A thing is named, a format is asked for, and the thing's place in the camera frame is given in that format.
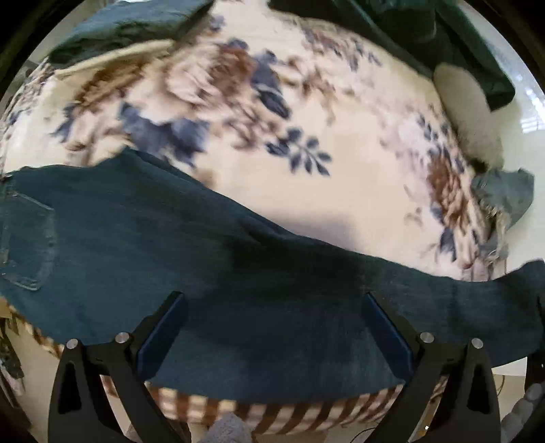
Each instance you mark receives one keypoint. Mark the dark green cloth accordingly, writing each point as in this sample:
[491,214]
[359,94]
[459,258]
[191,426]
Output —
[408,34]

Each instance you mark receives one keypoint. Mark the floral printed blanket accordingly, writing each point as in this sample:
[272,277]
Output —
[298,140]

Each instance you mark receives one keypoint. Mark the white pillow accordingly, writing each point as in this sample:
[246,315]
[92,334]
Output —
[468,110]

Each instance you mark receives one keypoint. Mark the frayed light blue denim garment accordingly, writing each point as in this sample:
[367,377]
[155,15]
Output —
[506,191]

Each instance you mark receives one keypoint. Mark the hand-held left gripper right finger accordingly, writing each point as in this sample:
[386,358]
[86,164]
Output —
[385,330]

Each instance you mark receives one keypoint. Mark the dark green folded garment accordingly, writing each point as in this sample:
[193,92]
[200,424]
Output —
[127,25]

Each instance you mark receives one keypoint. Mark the dark teal denim pants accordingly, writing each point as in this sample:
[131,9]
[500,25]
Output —
[238,298]

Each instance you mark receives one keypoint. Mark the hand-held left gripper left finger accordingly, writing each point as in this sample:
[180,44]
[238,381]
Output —
[164,330]

